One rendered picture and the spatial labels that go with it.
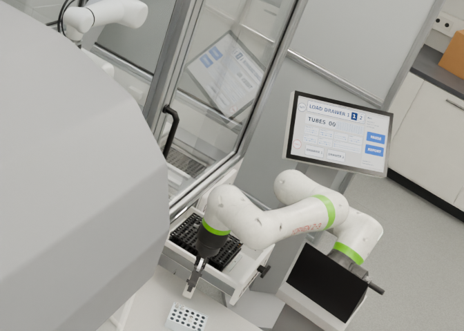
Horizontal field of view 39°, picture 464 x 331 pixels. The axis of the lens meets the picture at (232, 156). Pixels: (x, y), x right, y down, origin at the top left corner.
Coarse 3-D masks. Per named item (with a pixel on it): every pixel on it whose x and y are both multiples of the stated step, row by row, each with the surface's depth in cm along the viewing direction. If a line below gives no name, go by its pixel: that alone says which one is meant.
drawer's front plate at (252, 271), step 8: (272, 248) 241; (264, 256) 234; (256, 264) 229; (248, 272) 224; (256, 272) 235; (240, 280) 219; (248, 280) 225; (240, 288) 219; (232, 296) 222; (232, 304) 223
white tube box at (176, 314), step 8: (176, 312) 216; (184, 312) 217; (192, 312) 219; (168, 320) 212; (176, 320) 214; (184, 320) 216; (192, 320) 216; (200, 320) 217; (168, 328) 214; (176, 328) 213; (184, 328) 212; (192, 328) 213; (200, 328) 214
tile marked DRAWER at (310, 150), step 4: (308, 144) 295; (308, 148) 295; (312, 148) 296; (316, 148) 297; (320, 148) 297; (324, 148) 298; (304, 152) 294; (308, 152) 295; (312, 152) 296; (316, 152) 296; (320, 152) 297; (316, 156) 296; (320, 156) 297
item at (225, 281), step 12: (180, 216) 246; (192, 216) 251; (168, 240) 229; (168, 252) 230; (180, 252) 228; (240, 252) 246; (252, 252) 245; (180, 264) 229; (192, 264) 227; (240, 264) 241; (252, 264) 243; (204, 276) 227; (216, 276) 225; (228, 276) 224; (240, 276) 235; (228, 288) 224
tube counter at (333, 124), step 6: (330, 120) 300; (336, 120) 301; (330, 126) 300; (336, 126) 301; (342, 126) 302; (348, 126) 303; (354, 126) 304; (360, 126) 305; (354, 132) 304; (360, 132) 305
